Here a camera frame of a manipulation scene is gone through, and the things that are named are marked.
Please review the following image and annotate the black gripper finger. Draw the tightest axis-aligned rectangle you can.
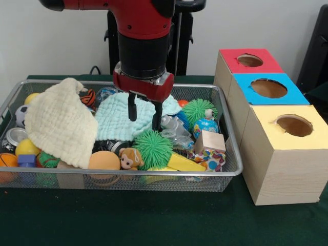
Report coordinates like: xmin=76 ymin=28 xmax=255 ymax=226
xmin=128 ymin=93 xmax=138 ymax=122
xmin=151 ymin=100 xmax=164 ymax=132

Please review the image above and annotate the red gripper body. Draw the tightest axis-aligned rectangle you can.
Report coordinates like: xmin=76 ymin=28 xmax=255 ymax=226
xmin=112 ymin=63 xmax=175 ymax=103

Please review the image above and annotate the plain green spiky ball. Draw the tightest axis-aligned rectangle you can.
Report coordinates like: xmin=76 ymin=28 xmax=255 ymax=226
xmin=133 ymin=129 xmax=174 ymax=170

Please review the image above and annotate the green spiky ball with eyes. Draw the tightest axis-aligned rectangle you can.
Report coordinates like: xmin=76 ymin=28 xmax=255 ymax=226
xmin=182 ymin=99 xmax=219 ymax=129

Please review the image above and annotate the brown plush monkey toy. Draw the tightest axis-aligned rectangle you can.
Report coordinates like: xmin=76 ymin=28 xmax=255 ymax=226
xmin=119 ymin=148 xmax=145 ymax=171

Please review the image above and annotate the clear mesh bin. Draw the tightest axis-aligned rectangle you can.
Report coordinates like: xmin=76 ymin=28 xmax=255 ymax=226
xmin=0 ymin=78 xmax=243 ymax=192

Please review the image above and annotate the wooden box with three holes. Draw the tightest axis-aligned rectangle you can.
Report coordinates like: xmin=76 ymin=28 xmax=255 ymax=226
xmin=214 ymin=49 xmax=328 ymax=206

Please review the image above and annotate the mint green muslin cloth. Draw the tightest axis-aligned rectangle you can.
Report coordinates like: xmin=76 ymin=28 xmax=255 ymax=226
xmin=95 ymin=91 xmax=182 ymax=142

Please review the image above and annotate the blue spiky ball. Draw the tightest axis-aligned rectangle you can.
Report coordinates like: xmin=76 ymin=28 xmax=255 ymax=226
xmin=175 ymin=112 xmax=190 ymax=129

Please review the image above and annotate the blue globe ball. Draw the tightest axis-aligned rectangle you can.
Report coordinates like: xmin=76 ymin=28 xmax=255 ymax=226
xmin=193 ymin=118 xmax=220 ymax=140

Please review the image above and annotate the plain wooden block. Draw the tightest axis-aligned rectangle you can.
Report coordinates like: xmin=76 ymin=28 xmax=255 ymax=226
xmin=194 ymin=130 xmax=227 ymax=155

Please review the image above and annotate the cream muslin cloth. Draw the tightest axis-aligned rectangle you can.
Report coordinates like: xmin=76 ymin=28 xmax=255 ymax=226
xmin=24 ymin=77 xmax=99 ymax=169

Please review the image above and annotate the dark green tablecloth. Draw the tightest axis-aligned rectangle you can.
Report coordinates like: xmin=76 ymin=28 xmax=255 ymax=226
xmin=0 ymin=75 xmax=328 ymax=246

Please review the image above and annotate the dark green side table cloth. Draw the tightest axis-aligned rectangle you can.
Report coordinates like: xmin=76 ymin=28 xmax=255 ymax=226
xmin=305 ymin=82 xmax=328 ymax=124

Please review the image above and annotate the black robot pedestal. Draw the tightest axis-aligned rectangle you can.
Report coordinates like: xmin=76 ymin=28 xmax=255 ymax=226
xmin=105 ymin=0 xmax=208 ymax=76

